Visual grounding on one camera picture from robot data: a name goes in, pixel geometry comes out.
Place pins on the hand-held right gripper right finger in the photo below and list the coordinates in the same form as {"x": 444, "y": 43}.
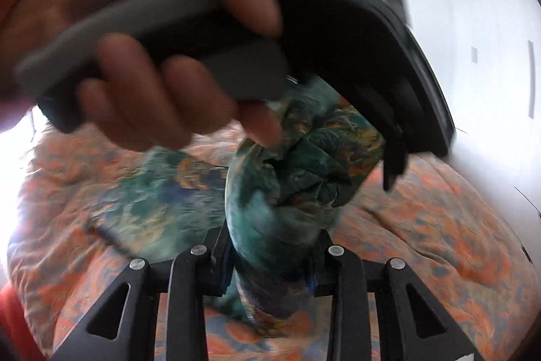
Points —
{"x": 325, "y": 272}

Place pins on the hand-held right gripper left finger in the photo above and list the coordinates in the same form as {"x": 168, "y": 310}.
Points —
{"x": 215, "y": 261}

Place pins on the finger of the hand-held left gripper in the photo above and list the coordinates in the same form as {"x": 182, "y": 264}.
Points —
{"x": 395, "y": 166}

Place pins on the green patterned garment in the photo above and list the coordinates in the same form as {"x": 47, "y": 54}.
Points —
{"x": 296, "y": 175}

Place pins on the orange floral quilt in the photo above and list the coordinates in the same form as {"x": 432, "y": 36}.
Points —
{"x": 422, "y": 225}

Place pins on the orange bed sheet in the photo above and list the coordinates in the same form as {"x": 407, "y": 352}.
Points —
{"x": 10, "y": 318}

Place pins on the white wall switch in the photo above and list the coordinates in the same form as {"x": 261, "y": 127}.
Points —
{"x": 474, "y": 54}

